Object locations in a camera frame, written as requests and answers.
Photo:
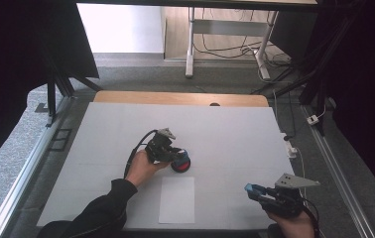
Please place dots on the wooden table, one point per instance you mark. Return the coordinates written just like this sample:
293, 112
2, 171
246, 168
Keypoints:
175, 98

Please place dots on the black curtain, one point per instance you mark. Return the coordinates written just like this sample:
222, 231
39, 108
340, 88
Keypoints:
367, 82
17, 66

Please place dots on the white desk frame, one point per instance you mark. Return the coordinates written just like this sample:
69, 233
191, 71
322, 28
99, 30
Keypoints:
228, 27

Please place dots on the white paper sheet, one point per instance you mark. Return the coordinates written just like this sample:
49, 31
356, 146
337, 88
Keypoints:
177, 200

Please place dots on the black table grommet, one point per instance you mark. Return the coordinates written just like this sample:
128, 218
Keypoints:
214, 104

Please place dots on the person's right hand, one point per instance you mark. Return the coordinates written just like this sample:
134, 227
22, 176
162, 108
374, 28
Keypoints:
293, 228

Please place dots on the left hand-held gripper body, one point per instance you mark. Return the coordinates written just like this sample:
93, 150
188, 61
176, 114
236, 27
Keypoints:
159, 148

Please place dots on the round red ink pad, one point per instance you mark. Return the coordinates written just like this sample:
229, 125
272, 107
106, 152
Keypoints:
182, 167

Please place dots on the white table mat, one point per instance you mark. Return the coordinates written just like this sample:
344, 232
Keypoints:
215, 132

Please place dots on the black metal stand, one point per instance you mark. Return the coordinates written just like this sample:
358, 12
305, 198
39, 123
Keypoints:
60, 82
311, 79

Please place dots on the small white adapter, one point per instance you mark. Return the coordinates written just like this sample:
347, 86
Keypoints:
312, 119

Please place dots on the white power strip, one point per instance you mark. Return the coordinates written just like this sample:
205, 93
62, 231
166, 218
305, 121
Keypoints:
289, 147

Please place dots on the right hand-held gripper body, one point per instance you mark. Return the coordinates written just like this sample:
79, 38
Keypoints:
284, 201

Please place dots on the aluminium floor rail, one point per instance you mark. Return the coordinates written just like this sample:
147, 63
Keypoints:
26, 168
337, 172

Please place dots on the person's left hand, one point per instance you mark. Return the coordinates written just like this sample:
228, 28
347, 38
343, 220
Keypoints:
144, 168

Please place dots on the blue stamp cap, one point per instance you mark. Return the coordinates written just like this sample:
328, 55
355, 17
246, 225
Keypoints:
251, 188

